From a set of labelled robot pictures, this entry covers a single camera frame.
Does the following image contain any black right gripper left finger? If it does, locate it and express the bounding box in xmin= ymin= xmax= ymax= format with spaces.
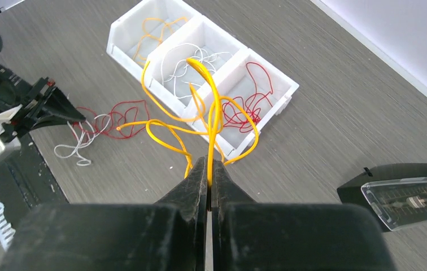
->
xmin=0 ymin=158 xmax=207 ymax=270

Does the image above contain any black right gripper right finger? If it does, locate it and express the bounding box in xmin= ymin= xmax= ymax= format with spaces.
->
xmin=211 ymin=162 xmax=396 ymax=270

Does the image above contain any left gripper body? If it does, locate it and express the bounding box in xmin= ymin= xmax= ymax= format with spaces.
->
xmin=0 ymin=64 xmax=56 ymax=129

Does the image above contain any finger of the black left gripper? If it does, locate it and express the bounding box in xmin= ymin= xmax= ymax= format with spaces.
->
xmin=30 ymin=87 xmax=86 ymax=130

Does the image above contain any yellow cable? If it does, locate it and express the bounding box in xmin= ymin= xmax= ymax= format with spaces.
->
xmin=116 ymin=57 xmax=260 ymax=188
xmin=132 ymin=16 xmax=189 ymax=68

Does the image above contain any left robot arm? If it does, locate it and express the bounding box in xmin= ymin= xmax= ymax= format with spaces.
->
xmin=0 ymin=35 xmax=86 ymax=133

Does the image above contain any white three-compartment tray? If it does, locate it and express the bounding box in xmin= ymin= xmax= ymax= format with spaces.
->
xmin=107 ymin=1 xmax=299 ymax=160

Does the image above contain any black metronome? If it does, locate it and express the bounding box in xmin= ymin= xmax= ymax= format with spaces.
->
xmin=337 ymin=163 xmax=427 ymax=232

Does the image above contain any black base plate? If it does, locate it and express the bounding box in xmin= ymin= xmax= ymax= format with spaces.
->
xmin=0 ymin=135 xmax=68 ymax=229

